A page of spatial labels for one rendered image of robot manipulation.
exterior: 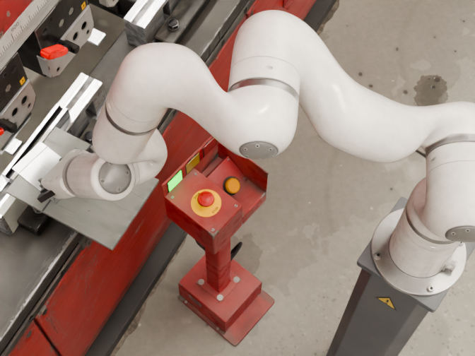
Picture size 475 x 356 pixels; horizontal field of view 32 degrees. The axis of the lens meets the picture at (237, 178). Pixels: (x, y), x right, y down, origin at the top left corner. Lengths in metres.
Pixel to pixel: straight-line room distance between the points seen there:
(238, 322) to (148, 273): 0.33
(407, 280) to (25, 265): 0.80
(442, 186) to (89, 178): 0.59
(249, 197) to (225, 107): 0.96
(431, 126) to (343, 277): 1.49
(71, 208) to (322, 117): 0.70
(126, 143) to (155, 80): 0.18
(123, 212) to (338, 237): 1.21
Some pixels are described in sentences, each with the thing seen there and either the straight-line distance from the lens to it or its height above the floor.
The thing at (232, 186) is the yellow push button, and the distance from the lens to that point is 2.02.
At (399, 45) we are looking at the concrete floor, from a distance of 3.21.
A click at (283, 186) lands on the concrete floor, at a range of 2.84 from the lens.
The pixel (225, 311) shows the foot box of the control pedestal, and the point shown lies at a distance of 2.54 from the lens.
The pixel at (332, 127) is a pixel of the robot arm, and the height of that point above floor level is 1.51.
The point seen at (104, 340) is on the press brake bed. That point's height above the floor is 0.05.
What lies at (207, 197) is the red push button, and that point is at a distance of 1.92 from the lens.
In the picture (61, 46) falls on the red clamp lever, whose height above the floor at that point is 1.29.
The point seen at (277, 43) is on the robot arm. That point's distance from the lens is 1.15.
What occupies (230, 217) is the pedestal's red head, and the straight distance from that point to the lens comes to 1.93.
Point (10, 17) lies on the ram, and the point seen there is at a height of 1.42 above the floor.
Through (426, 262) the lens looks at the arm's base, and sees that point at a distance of 1.59.
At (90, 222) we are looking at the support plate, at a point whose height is 1.00.
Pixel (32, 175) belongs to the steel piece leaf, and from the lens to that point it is 1.78.
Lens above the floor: 2.54
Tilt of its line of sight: 63 degrees down
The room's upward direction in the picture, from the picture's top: 1 degrees clockwise
